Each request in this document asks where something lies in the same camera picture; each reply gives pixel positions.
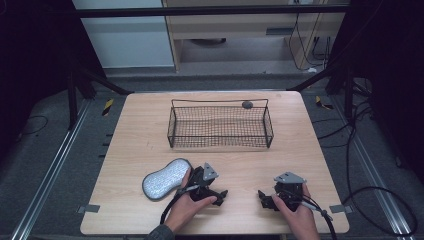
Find black cables under desk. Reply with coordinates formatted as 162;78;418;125
287;11;335;72

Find person's right hand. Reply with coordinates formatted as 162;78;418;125
271;184;322;240

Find right hand-held gripper cable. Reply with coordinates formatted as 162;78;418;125
293;194;338;240

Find white cabinet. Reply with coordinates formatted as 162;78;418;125
71;0;176;70

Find black metal stand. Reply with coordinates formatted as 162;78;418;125
287;61;355;122
65;56;135;132

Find black horizontal frame bar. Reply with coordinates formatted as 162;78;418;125
71;4;352;19

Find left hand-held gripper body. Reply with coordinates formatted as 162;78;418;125
187;162;221;202

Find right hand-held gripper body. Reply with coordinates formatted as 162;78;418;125
273;171;308;212

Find person's left hand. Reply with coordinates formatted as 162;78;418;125
164;167;218;234

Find hand-held gripper cable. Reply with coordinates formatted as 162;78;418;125
293;194;338;240
159;184;202;225

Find black wire mesh basket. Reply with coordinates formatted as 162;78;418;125
167;98;275;150

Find grey oval scrubbing sponge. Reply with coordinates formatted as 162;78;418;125
141;157;194;202

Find left hand-held gripper cable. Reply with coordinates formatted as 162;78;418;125
159;184;202;225

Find black floor cable loop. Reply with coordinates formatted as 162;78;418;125
312;98;420;238

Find yellow black striped tape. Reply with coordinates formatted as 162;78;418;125
101;97;115;117
314;95;335;111

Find thin black floor cable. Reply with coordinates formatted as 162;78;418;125
18;114;50;137

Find beige wooden desk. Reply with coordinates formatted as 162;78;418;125
161;0;352;73

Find aluminium floor rail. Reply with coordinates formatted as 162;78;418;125
331;95;415;240
9;99;92;240

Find grey tape piece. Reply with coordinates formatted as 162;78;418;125
76;203;101;215
328;203;354;215

